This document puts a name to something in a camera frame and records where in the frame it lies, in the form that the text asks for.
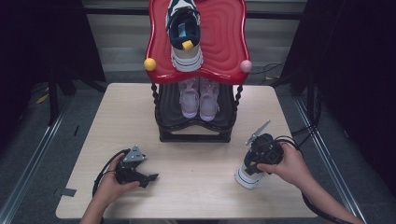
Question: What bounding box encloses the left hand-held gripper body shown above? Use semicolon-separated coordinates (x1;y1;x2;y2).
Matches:
114;145;148;185

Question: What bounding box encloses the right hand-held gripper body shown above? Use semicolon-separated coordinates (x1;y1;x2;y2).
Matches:
244;119;286;169

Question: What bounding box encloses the navy and white sneaker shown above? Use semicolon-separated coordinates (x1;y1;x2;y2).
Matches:
165;0;205;74
233;155;266;190

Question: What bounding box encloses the purple translucent sandal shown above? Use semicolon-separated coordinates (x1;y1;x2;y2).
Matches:
198;77;221;122
177;77;201;119

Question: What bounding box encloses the red and black shoe rack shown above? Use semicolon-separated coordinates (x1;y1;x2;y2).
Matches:
143;0;253;144

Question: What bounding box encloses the person's right hand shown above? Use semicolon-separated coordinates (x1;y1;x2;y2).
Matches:
256;142;313;189

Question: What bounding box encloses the person's left hand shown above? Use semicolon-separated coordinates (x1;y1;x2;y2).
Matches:
92;153;142;207

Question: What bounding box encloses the black metal stand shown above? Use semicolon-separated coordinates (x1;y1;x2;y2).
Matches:
46;66;107;126
270;69;326;127

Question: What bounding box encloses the grey tape piece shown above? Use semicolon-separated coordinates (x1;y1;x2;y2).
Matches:
60;188;78;198

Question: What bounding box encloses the yellow floor marker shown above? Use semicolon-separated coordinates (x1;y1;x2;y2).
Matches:
35;92;50;105

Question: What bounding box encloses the dark curtain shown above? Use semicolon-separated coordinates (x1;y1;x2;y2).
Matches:
0;0;107;152
279;0;396;199

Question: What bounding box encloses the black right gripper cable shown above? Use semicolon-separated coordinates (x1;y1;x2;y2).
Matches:
273;134;354;224

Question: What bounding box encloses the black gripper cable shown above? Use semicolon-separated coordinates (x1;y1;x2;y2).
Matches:
92;147;131;199
273;134;354;224

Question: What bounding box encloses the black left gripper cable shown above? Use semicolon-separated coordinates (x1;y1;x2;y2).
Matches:
92;147;131;199

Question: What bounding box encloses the black floor cable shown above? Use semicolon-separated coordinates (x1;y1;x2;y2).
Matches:
290;122;319;149
248;59;288;77

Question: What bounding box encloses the metal floor rail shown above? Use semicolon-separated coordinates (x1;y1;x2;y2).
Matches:
293;96;370;224
0;101;72;224

